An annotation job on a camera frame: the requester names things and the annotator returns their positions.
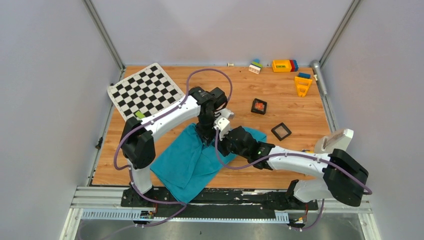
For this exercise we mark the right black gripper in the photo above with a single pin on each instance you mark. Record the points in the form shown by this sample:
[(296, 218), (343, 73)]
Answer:
[(221, 142)]

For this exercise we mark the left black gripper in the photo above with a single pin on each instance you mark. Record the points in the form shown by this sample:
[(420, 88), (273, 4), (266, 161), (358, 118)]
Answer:
[(207, 136)]

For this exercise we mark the black hinged display case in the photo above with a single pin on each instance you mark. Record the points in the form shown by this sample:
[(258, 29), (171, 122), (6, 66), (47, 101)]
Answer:
[(258, 112)]

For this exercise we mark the orange brooch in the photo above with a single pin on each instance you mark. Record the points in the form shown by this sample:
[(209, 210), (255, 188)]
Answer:
[(259, 106)]

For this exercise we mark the teal t-shirt garment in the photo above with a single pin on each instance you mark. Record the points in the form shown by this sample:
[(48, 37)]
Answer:
[(187, 166)]

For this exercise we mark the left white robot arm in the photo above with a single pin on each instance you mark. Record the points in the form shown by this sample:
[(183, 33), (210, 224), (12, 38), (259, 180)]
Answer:
[(139, 136)]

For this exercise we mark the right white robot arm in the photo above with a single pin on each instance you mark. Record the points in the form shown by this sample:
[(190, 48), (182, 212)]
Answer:
[(335, 175)]

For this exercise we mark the black square display case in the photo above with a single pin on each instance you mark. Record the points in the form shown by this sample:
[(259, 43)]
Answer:
[(281, 131)]

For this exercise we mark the white green blue block stack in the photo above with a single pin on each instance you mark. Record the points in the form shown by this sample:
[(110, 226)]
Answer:
[(255, 66)]

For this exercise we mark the black white checkerboard mat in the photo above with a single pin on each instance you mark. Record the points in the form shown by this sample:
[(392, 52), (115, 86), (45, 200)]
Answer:
[(149, 91)]

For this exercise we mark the lime green block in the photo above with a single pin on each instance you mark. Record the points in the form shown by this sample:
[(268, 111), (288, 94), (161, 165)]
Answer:
[(139, 115)]

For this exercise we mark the yellow toy box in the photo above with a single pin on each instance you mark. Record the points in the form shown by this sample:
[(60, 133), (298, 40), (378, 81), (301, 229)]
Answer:
[(281, 65)]

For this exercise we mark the yellow triangular toy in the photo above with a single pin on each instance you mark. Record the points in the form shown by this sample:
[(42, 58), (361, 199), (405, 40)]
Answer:
[(302, 85)]

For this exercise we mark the red blue block pair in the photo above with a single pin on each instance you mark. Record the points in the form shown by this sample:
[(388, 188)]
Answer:
[(294, 65)]

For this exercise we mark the blue flat block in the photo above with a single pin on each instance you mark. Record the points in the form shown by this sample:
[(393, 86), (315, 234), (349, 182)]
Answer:
[(304, 75)]

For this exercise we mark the white tilted device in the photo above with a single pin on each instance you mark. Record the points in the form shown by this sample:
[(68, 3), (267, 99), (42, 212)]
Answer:
[(339, 139)]

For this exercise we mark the grey metal cylinder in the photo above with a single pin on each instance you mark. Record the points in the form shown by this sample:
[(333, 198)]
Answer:
[(316, 66)]

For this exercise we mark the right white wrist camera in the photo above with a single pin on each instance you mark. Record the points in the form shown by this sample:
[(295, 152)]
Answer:
[(222, 125)]

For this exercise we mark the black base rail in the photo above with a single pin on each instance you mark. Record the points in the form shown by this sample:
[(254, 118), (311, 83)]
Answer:
[(214, 201)]

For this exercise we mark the white slotted cable duct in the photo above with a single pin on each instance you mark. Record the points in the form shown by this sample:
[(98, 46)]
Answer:
[(261, 216)]

